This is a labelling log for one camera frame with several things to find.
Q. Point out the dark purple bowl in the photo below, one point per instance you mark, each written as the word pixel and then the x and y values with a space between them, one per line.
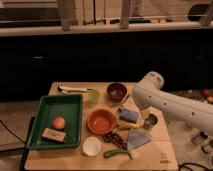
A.
pixel 116 92

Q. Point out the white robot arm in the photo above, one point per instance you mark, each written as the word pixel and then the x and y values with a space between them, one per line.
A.
pixel 147 92

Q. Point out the green translucent cup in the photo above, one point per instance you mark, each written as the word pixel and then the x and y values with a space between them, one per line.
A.
pixel 93 96

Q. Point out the blue sponge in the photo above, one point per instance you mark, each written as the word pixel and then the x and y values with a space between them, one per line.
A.
pixel 129 115

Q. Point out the orange bowl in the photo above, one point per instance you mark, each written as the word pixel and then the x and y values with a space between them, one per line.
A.
pixel 101 122

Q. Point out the green plastic tray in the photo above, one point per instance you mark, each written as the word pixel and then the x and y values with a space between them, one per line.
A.
pixel 67 106

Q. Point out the yellow banana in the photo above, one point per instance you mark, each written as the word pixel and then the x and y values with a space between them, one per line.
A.
pixel 123 126

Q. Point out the bunch of dark grapes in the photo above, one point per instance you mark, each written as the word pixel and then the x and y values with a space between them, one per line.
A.
pixel 116 139

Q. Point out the metal cup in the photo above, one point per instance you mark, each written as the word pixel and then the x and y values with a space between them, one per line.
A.
pixel 150 122

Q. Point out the grey cloth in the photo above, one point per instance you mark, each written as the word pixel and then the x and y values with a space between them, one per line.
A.
pixel 136 139

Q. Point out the orange fruit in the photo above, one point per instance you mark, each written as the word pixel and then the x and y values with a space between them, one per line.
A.
pixel 58 123

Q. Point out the green cucumber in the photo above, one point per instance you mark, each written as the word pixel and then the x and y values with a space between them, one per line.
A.
pixel 114 152

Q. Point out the brown sponge block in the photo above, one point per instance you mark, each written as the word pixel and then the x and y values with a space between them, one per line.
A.
pixel 54 135

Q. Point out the spice jar with dark lid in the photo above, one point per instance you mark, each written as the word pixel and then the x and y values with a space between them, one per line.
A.
pixel 199 138

